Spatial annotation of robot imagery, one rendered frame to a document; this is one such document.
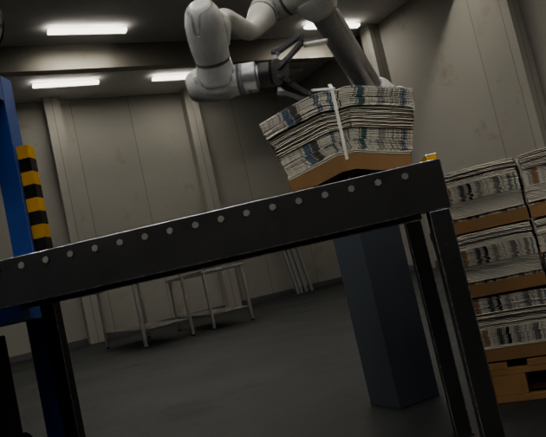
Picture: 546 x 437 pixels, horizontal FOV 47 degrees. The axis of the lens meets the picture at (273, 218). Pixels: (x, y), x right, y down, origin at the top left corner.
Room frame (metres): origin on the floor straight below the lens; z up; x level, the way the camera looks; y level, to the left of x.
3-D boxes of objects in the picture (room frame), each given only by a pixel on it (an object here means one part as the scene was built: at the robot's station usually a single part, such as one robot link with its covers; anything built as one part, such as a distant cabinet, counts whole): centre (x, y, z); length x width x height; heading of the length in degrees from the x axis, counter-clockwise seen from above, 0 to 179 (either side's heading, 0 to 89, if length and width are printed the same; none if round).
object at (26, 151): (2.31, 0.85, 1.05); 0.05 x 0.05 x 0.45; 85
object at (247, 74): (1.80, -0.02, 1.19); 0.09 x 0.06 x 0.09; 175
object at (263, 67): (1.80, -0.09, 1.18); 0.09 x 0.07 x 0.08; 85
